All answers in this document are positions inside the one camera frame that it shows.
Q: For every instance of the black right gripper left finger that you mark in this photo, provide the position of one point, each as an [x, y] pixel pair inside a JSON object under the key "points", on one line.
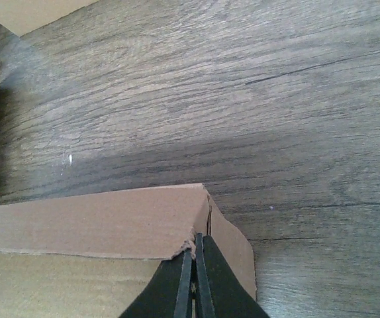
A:
{"points": [[168, 294]]}

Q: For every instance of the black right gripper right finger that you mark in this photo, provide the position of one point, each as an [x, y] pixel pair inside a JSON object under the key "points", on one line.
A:
{"points": [[218, 293]]}

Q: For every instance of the small brown cardboard box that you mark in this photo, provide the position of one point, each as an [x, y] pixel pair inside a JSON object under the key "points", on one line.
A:
{"points": [[91, 255]]}

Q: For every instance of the large folded cardboard box bottom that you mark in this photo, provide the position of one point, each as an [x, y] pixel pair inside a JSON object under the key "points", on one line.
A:
{"points": [[24, 16]]}

